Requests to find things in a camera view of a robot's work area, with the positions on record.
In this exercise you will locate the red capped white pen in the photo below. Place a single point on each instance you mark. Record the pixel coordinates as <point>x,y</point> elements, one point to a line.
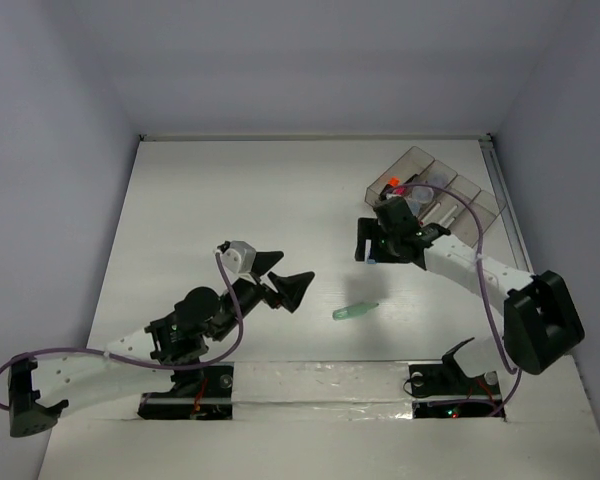
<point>425,218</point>

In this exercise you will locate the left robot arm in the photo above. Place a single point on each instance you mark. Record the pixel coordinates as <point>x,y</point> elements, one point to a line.
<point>167,357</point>

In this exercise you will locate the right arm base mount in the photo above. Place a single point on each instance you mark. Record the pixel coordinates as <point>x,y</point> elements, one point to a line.
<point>441,390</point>

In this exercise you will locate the green utility knife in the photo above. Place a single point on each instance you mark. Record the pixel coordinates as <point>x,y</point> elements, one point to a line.
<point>353,311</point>

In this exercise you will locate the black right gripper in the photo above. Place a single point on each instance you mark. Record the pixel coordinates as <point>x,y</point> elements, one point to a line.
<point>371,228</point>

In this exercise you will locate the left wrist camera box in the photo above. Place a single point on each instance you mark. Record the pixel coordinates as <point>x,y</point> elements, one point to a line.
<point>237,256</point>

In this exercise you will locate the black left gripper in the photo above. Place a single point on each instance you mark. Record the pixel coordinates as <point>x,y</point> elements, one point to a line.
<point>289,287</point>

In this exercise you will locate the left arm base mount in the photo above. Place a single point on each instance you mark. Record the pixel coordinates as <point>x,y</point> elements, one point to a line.
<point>203,395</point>

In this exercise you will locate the white front board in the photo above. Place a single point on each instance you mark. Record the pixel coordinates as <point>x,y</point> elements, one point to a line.
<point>343,420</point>

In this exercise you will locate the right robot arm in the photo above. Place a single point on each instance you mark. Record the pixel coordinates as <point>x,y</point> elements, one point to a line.
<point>532,317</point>

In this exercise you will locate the clear jar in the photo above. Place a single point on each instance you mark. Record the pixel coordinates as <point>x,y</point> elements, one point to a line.
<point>438,179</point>
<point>422,195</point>

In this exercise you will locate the clear four-compartment organizer tray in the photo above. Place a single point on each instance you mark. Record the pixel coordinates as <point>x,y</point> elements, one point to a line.
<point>476,205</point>

